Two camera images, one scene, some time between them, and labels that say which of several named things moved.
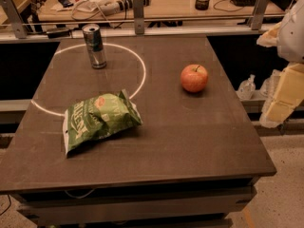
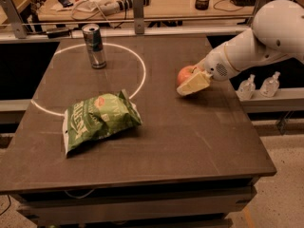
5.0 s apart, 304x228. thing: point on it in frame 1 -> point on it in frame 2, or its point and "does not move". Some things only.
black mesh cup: x=201 y=2 does not move
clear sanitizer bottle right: x=269 y=85 does not move
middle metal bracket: x=139 y=12 does not move
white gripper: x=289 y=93 -> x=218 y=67
